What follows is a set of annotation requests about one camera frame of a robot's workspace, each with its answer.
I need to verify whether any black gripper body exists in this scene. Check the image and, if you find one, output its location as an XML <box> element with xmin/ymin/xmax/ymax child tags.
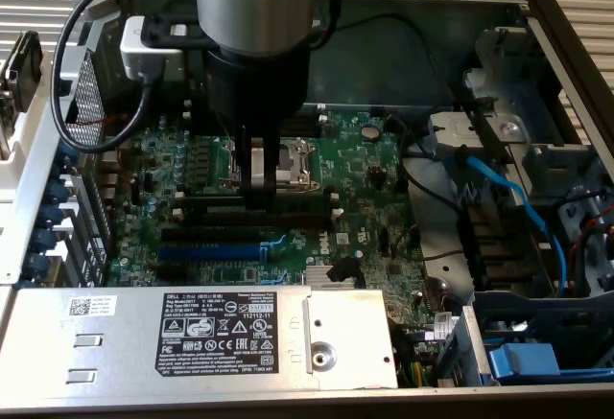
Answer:
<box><xmin>205</xmin><ymin>49</ymin><xmax>312</xmax><ymax>128</ymax></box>

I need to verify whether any green RAM stick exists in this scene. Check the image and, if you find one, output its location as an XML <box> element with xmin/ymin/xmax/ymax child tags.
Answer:
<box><xmin>172</xmin><ymin>193</ymin><xmax>335</xmax><ymax>217</ymax></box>

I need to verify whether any metal CPU socket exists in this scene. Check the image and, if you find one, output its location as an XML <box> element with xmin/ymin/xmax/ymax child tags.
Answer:
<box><xmin>218</xmin><ymin>135</ymin><xmax>322</xmax><ymax>196</ymax></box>

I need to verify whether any long black expansion slot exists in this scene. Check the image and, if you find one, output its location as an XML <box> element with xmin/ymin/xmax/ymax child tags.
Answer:
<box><xmin>160</xmin><ymin>225</ymin><xmax>263</xmax><ymax>246</ymax></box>

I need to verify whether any green Dell motherboard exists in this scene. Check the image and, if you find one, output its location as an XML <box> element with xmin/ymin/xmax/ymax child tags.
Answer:
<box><xmin>103</xmin><ymin>109</ymin><xmax>455</xmax><ymax>343</ymax></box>

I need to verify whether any blue expansion slot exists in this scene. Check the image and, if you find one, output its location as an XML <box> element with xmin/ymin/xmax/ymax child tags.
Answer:
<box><xmin>156</xmin><ymin>244</ymin><xmax>264</xmax><ymax>262</ymax></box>

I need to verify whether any open metal PC case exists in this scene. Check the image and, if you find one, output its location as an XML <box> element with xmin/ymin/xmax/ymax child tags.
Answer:
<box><xmin>0</xmin><ymin>0</ymin><xmax>614</xmax><ymax>404</ymax></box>

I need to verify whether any silver chipset heatsink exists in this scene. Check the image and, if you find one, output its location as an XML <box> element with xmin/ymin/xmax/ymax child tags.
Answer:
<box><xmin>304</xmin><ymin>265</ymin><xmax>360</xmax><ymax>291</ymax></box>

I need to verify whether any black angled connector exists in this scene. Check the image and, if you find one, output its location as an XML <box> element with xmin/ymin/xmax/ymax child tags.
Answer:
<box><xmin>324</xmin><ymin>254</ymin><xmax>362</xmax><ymax>285</ymax></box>

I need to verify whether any short black expansion slot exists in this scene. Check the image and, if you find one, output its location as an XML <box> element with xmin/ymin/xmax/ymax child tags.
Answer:
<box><xmin>153</xmin><ymin>261</ymin><xmax>191</xmax><ymax>282</ymax></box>

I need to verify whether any blue plastic slot clip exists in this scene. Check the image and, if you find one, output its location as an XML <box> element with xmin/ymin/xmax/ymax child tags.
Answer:
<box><xmin>37</xmin><ymin>205</ymin><xmax>63</xmax><ymax>228</ymax></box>
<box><xmin>33</xmin><ymin>229</ymin><xmax>57</xmax><ymax>252</ymax></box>
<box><xmin>28</xmin><ymin>253</ymin><xmax>52</xmax><ymax>276</ymax></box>
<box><xmin>55</xmin><ymin>140</ymin><xmax>81</xmax><ymax>169</ymax></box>
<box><xmin>47</xmin><ymin>181</ymin><xmax>71</xmax><ymax>204</ymax></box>

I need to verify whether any white barcode tag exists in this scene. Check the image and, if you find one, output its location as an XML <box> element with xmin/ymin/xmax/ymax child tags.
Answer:
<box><xmin>428</xmin><ymin>311</ymin><xmax>456</xmax><ymax>339</ymax></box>

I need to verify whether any silver power supply unit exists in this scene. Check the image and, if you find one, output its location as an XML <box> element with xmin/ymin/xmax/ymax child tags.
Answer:
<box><xmin>0</xmin><ymin>284</ymin><xmax>400</xmax><ymax>394</ymax></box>

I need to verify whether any black graphics card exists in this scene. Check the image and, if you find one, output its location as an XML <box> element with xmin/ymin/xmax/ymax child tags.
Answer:
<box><xmin>0</xmin><ymin>30</ymin><xmax>45</xmax><ymax>118</ymax></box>

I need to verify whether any metal disk bay cage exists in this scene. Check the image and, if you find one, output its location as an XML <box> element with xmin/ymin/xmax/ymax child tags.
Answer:
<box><xmin>462</xmin><ymin>25</ymin><xmax>614</xmax><ymax>295</ymax></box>

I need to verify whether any grey metal drive carrier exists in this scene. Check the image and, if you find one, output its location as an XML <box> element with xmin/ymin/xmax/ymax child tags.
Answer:
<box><xmin>434</xmin><ymin>304</ymin><xmax>503</xmax><ymax>389</ymax></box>

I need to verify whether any blue plastic drive latch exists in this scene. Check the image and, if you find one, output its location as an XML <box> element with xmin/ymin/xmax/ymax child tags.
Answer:
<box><xmin>486</xmin><ymin>341</ymin><xmax>562</xmax><ymax>385</ymax></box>

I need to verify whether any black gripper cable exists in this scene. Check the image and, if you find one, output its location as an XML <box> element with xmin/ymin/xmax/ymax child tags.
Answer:
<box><xmin>315</xmin><ymin>0</ymin><xmax>344</xmax><ymax>52</ymax></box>

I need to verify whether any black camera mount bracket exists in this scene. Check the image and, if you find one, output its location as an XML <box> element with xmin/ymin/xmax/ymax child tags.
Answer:
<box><xmin>142</xmin><ymin>14</ymin><xmax>203</xmax><ymax>54</ymax></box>

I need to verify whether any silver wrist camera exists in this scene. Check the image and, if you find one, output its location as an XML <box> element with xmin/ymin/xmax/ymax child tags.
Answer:
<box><xmin>118</xmin><ymin>14</ymin><xmax>187</xmax><ymax>82</ymax></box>

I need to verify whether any thin black wire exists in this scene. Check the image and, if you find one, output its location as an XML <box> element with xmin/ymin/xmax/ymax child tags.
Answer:
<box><xmin>341</xmin><ymin>12</ymin><xmax>457</xmax><ymax>99</ymax></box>

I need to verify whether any thin red wire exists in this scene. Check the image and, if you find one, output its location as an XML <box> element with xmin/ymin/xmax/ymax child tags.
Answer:
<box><xmin>76</xmin><ymin>106</ymin><xmax>151</xmax><ymax>185</ymax></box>

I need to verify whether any black curved wire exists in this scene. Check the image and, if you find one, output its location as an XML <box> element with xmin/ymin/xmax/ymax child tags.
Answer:
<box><xmin>406</xmin><ymin>172</ymin><xmax>469</xmax><ymax>221</ymax></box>

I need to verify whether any silver disk bracket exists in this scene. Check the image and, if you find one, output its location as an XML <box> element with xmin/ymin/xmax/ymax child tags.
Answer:
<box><xmin>426</xmin><ymin>110</ymin><xmax>529</xmax><ymax>161</ymax></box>

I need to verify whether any black camera cable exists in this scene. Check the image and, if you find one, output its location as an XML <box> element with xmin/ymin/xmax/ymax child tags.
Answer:
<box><xmin>49</xmin><ymin>0</ymin><xmax>168</xmax><ymax>155</ymax></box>

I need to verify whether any black flat strap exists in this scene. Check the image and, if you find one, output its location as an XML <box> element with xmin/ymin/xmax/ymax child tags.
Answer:
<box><xmin>446</xmin><ymin>81</ymin><xmax>518</xmax><ymax>171</ymax></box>

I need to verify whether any blue SATA wire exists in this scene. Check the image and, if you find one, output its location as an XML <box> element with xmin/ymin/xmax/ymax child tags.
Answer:
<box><xmin>443</xmin><ymin>148</ymin><xmax>568</xmax><ymax>291</ymax></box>

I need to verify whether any white metal chassis bracket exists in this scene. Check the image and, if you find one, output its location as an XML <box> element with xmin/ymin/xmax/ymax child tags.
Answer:
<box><xmin>0</xmin><ymin>30</ymin><xmax>58</xmax><ymax>291</ymax></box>

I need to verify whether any black ribbed plastic bracket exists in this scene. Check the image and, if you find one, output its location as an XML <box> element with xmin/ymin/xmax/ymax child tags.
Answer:
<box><xmin>458</xmin><ymin>200</ymin><xmax>551</xmax><ymax>291</ymax></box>

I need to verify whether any yellow green wire bundle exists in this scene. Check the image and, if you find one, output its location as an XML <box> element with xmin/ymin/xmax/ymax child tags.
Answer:
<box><xmin>398</xmin><ymin>359</ymin><xmax>434</xmax><ymax>389</ymax></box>

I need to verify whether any black red wire bundle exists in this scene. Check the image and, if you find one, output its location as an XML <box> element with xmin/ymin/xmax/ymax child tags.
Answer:
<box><xmin>551</xmin><ymin>187</ymin><xmax>614</xmax><ymax>295</ymax></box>

